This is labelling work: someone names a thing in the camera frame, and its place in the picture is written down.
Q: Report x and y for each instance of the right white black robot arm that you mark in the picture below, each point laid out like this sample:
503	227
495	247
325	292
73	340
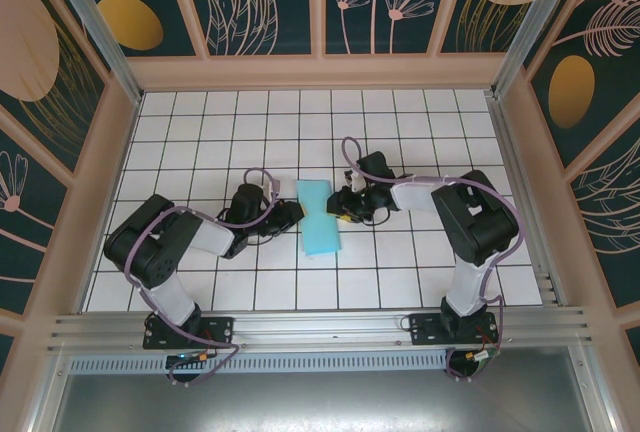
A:
475	222

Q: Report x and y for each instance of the grey metal sheet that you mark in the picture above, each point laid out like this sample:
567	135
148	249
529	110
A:
320	402

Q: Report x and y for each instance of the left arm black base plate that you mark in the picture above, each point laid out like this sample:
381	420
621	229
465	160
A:
220	329

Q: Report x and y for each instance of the aluminium corner post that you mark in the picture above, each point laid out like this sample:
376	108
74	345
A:
530	22
100	37

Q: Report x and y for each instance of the light blue cloth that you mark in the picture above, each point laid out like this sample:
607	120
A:
320	237

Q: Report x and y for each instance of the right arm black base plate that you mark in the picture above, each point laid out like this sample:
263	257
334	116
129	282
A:
425	329

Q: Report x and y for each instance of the right aluminium corner post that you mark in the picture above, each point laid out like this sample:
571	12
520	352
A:
530	22

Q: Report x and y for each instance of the green controller board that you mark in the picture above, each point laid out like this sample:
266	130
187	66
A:
187	358
482	357

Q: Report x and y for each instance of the long aluminium mounting rail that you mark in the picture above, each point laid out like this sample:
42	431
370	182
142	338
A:
320	327

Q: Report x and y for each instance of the left green controller board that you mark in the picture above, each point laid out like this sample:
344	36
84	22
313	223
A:
187	358

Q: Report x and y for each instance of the aluminium side rail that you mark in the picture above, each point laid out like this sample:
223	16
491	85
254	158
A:
525	202

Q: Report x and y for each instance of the left aluminium corner post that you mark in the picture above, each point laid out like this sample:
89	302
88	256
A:
100	37

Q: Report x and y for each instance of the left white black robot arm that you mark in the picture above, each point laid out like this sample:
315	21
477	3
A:
165	252

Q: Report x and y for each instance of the right green controller board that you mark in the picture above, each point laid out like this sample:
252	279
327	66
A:
482	357

